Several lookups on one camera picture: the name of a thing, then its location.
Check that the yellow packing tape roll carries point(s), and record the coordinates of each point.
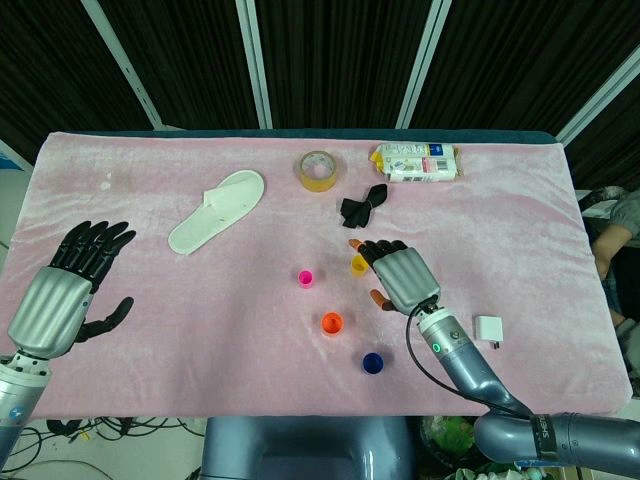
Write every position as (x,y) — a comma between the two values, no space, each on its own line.
(306,180)

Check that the teal padded table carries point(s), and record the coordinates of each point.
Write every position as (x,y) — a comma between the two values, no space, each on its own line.
(350,134)

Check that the white disposable slipper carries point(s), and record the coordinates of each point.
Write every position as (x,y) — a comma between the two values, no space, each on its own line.
(200,227)

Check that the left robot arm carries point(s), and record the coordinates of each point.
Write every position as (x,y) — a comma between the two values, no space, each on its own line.
(15,395)

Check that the white charger plug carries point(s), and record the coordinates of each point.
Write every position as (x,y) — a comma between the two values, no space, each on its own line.
(486,330)

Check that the white and blue sign board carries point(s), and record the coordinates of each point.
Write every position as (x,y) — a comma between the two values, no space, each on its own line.
(7,157)

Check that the seated person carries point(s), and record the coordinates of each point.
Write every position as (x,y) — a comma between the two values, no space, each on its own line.
(615,230)

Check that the pink plastic cup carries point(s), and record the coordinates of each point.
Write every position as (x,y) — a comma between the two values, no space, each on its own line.
(306,281)

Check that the yellow plastic cup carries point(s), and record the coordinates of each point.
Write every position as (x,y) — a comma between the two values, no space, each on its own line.
(358,268)

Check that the pink plush table cloth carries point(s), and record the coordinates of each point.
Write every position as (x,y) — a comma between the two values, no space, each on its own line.
(200,325)

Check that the green patterned bag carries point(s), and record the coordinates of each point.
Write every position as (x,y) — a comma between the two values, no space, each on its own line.
(450,435)

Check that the left robot hand, black fingers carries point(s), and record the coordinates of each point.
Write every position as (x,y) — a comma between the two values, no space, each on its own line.
(50,310)

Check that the white partition post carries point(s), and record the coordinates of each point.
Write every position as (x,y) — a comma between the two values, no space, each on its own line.
(600,95)
(422,65)
(255,65)
(125,65)

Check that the dark blue plastic cup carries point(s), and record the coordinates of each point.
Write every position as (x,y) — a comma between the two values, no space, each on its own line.
(372,362)

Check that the blue-grey robot torso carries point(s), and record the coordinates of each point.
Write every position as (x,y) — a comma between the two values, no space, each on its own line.
(300,450)

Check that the orange plastic cup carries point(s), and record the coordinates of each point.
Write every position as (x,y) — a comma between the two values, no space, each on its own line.
(331,324)

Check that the right robot hand, orange fingertips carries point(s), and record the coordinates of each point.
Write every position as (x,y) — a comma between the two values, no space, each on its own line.
(405,280)

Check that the black knotted cloth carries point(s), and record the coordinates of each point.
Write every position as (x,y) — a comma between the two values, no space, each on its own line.
(357,210)

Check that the white tissue pack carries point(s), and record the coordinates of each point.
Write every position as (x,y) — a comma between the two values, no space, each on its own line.
(420,165)

